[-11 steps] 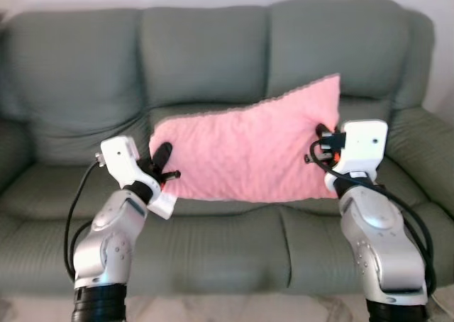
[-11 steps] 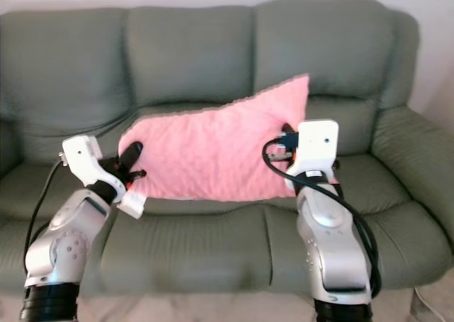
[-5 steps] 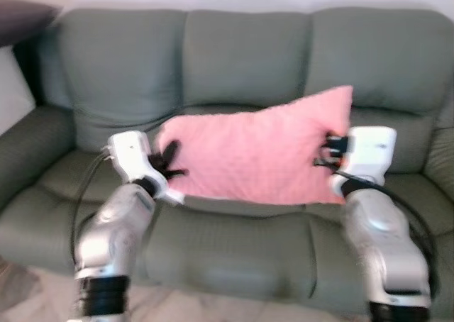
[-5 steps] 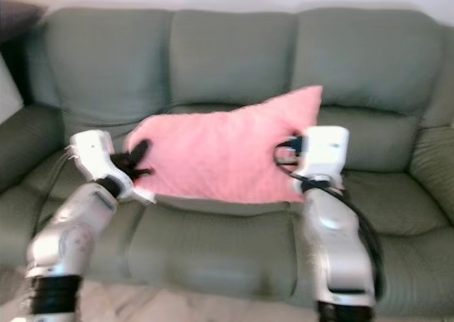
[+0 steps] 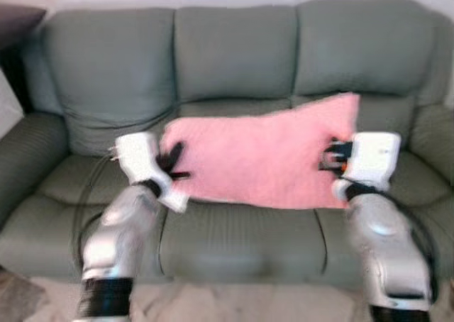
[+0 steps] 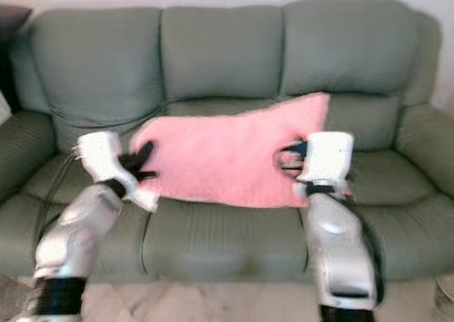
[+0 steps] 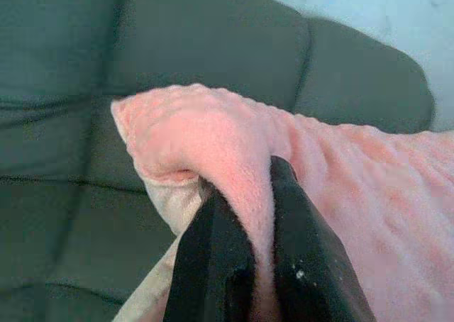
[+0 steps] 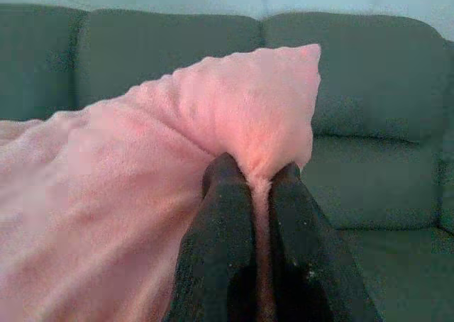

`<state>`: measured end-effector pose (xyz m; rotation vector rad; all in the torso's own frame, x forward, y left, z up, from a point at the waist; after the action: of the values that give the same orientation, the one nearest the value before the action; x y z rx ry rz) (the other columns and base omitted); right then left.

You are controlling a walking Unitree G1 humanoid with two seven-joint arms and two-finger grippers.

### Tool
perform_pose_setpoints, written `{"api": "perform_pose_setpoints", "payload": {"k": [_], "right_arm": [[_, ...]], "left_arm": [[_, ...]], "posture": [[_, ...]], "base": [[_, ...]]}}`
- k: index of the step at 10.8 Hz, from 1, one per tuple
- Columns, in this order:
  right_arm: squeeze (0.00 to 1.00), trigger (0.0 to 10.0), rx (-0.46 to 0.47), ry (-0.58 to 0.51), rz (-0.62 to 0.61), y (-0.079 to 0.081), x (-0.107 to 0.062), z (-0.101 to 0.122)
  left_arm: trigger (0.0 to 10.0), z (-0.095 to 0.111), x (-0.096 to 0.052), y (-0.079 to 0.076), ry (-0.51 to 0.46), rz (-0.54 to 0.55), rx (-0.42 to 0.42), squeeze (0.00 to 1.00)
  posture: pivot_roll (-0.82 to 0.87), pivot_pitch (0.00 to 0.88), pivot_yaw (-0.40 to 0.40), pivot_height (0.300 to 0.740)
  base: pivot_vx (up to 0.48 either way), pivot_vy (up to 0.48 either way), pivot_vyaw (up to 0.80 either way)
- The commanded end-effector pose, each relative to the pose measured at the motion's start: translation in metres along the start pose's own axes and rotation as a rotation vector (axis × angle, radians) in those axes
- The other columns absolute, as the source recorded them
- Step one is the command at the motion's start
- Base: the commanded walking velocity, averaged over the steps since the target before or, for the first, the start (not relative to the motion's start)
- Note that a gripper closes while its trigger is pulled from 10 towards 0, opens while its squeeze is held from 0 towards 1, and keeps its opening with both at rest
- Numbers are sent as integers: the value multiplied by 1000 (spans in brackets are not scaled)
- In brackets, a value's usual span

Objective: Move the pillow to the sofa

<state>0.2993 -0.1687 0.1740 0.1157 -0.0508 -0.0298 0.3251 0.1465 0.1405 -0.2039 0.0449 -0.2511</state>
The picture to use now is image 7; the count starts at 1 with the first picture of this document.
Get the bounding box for grey-green leather sofa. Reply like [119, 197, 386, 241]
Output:
[0, 0, 437, 322]

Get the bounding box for pink fluffy pillow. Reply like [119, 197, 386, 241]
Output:
[109, 83, 454, 322]

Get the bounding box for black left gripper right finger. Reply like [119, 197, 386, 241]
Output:
[271, 155, 377, 322]

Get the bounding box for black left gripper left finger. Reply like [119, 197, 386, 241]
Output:
[165, 187, 260, 322]

